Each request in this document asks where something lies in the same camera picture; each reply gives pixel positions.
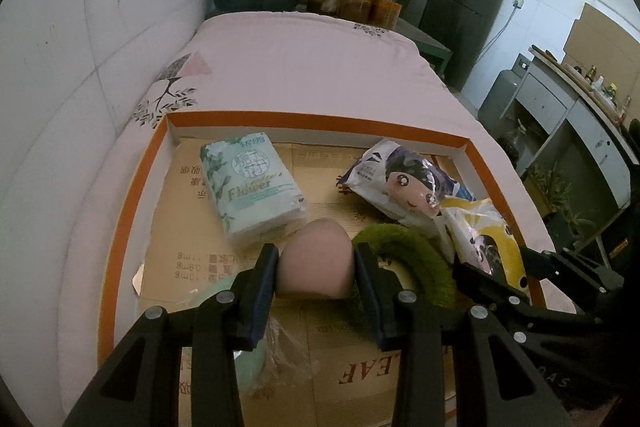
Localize grey kitchen counter cabinet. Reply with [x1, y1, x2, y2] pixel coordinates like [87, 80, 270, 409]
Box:
[500, 44, 640, 268]

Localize cardboard sheets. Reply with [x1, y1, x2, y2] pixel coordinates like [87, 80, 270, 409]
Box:
[562, 3, 640, 72]

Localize green flower-print tissue pack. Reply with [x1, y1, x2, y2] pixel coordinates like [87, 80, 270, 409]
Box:
[200, 132, 309, 250]

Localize dark kettle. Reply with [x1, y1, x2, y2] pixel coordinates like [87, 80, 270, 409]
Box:
[505, 119, 531, 158]

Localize row of condiment bottles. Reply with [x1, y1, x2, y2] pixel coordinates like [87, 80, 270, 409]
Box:
[572, 64, 633, 128]

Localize cartoon-face tissue pack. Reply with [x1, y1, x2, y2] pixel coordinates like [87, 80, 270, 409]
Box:
[337, 138, 478, 230]

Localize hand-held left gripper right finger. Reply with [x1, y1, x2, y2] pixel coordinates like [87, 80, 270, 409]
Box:
[352, 242, 573, 427]

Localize yellow tissue pack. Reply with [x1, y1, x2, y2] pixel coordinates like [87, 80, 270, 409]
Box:
[440, 197, 533, 303]

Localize potted green plant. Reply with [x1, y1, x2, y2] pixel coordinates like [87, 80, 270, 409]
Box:
[525, 162, 573, 228]
[550, 207, 596, 253]

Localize grey gas cylinder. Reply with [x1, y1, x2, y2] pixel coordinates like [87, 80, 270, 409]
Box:
[477, 53, 532, 142]

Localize orange-rimmed cardboard tray box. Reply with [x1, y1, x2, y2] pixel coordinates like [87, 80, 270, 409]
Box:
[97, 109, 546, 427]

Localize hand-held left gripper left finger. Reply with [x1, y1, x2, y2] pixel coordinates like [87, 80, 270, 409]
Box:
[62, 243, 280, 427]

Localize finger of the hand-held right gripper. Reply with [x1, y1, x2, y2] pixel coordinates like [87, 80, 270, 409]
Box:
[522, 247, 626, 294]
[451, 258, 533, 313]

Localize pink makeup sponge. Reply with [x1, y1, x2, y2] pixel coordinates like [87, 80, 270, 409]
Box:
[276, 218, 355, 300]

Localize green low table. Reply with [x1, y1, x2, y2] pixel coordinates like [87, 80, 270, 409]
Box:
[395, 17, 453, 80]

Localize mint sponge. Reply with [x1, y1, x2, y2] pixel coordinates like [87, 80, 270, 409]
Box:
[172, 279, 321, 395]

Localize green fuzzy headband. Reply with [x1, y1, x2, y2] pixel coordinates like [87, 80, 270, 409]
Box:
[351, 223, 458, 308]

